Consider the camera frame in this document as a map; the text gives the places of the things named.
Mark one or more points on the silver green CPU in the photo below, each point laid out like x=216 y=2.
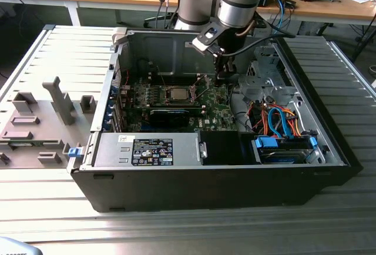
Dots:
x=179 y=94

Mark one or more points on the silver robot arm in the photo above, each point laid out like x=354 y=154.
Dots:
x=235 y=2

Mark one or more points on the CPU socket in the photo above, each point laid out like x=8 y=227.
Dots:
x=167 y=96

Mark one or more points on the silver metal drive cage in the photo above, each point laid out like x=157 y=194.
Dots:
x=255 y=86

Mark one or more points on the green motherboard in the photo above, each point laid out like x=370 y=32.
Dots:
x=218 y=114

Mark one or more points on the black graphics card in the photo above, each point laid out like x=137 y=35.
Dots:
x=169 y=118

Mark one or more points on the black plastic shroud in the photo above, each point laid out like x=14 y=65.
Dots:
x=223 y=147

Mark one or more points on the hard disk in blue carrier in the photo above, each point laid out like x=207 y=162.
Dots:
x=279 y=156

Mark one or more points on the black PC case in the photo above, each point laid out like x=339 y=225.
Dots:
x=205 y=187

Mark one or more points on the silver power supply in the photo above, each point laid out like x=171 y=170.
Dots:
x=111 y=149

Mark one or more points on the blue plastic latch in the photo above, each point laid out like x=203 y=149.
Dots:
x=74 y=152

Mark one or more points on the gray parts rack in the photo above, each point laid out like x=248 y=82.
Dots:
x=44 y=149

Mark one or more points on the gray rounded object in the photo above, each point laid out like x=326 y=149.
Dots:
x=14 y=247

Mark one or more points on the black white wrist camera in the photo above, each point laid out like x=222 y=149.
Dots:
x=208 y=36

